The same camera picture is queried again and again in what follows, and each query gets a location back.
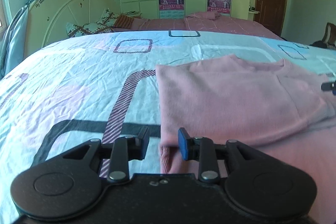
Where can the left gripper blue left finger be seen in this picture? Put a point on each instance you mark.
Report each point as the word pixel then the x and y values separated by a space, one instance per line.
pixel 127 148

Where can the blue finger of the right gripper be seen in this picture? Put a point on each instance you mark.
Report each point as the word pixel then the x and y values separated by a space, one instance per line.
pixel 329 87

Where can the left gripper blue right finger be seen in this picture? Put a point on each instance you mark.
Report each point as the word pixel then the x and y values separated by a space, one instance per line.
pixel 202 150

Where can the pink long-sleeve sweatshirt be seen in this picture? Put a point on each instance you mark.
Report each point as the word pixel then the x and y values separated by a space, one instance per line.
pixel 278 108

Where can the dark wooden chair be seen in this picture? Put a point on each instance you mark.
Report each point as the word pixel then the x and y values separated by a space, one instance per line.
pixel 329 38

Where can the light blue patterned bed sheet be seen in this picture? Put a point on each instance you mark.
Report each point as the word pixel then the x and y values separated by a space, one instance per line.
pixel 64 94

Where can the patterned teal pillow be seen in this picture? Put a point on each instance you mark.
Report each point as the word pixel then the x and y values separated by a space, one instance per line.
pixel 104 25

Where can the orange brown striped pillow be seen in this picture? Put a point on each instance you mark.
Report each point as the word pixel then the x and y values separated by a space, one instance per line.
pixel 125 21

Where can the pink striped bed cover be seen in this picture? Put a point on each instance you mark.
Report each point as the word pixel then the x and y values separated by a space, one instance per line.
pixel 202 21

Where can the cream round headboard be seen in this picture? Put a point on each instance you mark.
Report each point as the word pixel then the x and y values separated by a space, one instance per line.
pixel 47 19

